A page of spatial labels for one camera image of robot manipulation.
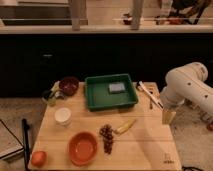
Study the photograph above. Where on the black stand post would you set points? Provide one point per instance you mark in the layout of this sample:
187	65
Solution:
25	128

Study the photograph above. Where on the white lidded cup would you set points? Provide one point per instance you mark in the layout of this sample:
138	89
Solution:
62	116

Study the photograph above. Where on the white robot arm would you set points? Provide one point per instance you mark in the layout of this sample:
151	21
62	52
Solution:
186	83

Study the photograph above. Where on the grey sponge block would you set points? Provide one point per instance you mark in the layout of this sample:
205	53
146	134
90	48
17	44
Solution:
116	87

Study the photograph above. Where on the orange fruit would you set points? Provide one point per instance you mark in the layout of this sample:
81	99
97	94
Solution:
38	158

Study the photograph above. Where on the red orange bowl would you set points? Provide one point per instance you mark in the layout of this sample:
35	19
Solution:
82	148

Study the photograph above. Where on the green plastic tray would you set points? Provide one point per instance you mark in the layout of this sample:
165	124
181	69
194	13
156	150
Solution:
99	98

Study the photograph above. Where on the white handled knife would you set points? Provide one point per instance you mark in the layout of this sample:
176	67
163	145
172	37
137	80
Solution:
153	98

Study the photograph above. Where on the yellow banana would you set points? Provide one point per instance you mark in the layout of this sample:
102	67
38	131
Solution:
124	127

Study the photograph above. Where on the wooden cutting board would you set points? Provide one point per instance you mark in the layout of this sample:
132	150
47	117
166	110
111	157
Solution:
147	146

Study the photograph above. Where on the dark grape bunch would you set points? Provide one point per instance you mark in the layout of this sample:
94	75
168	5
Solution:
106	133

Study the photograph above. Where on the dark maroon bowl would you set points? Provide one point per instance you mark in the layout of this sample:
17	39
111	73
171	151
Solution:
69	85

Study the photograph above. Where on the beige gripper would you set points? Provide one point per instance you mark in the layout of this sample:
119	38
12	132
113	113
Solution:
168	115

